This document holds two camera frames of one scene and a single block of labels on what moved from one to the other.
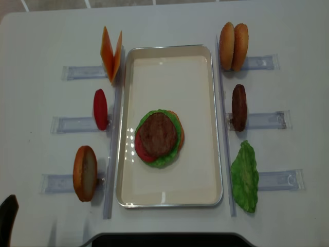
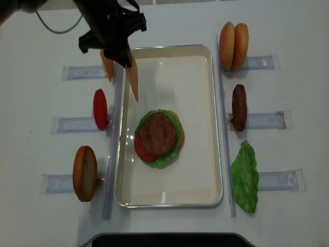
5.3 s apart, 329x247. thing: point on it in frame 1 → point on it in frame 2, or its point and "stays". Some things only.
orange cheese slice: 107,54 stays
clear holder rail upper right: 270,62 stays
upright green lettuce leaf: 244,176 stays
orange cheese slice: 117,59 → 132,71
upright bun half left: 85,173 stays
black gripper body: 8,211 → 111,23
